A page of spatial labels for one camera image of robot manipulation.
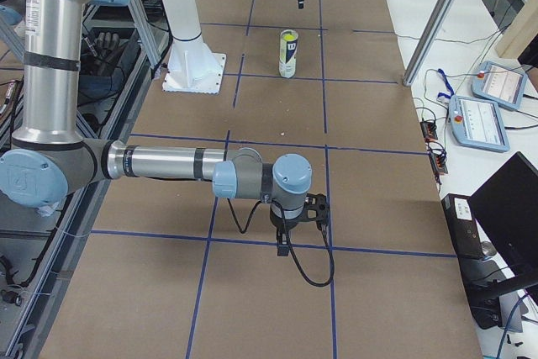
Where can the tennis ball can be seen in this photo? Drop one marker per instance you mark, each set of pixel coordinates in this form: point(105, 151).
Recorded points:
point(287, 58)

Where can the orange black connector lower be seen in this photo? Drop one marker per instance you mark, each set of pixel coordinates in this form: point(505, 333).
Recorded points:
point(438, 161)

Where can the orange black connector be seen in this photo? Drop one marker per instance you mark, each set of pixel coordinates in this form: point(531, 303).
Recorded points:
point(438, 161)
point(428, 129)

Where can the orange black connector upper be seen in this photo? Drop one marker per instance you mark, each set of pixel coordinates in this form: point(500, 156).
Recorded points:
point(428, 129)

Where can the black computer box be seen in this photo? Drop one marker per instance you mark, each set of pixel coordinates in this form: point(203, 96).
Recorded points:
point(464, 224)

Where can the far teach pendant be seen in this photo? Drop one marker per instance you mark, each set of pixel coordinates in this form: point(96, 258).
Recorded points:
point(500, 84)

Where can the teach pendant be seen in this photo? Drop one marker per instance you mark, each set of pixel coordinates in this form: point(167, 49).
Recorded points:
point(500, 84)
point(477, 123)

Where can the near teach pendant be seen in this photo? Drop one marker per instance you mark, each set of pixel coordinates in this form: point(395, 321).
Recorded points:
point(477, 123)

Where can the black monitor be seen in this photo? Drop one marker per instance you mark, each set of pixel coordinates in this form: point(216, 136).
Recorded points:
point(505, 206)

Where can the wooden board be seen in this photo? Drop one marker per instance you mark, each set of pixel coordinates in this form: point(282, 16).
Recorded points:
point(520, 33)

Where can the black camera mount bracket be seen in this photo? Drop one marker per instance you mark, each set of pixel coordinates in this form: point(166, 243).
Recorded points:
point(317, 209)

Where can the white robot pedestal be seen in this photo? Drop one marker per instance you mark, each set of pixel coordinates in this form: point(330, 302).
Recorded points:
point(192, 66)

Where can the aluminium frame post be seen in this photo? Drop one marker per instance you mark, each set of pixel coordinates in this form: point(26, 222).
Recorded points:
point(426, 40)

